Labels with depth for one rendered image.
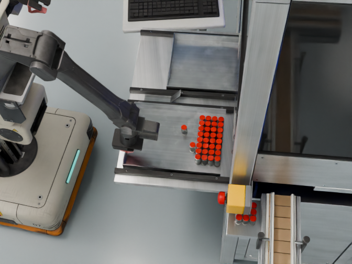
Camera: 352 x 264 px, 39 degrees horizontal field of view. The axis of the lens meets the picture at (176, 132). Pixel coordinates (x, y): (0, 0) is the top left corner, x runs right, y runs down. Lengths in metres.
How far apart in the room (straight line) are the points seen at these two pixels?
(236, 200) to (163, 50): 0.76
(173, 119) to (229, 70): 0.30
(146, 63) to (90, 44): 1.29
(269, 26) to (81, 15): 2.54
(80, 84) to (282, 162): 0.61
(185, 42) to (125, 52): 1.17
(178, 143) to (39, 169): 0.95
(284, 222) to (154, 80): 0.74
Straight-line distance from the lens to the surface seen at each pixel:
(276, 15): 0.95
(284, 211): 1.66
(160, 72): 1.97
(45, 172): 2.52
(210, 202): 2.65
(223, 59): 2.00
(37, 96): 2.10
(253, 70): 1.08
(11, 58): 1.30
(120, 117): 1.48
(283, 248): 1.62
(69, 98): 3.04
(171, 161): 1.76
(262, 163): 1.47
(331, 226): 1.97
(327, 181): 1.58
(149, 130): 1.57
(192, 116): 1.85
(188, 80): 1.94
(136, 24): 2.23
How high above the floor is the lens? 2.47
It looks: 61 degrees down
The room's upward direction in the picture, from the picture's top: 5 degrees counter-clockwise
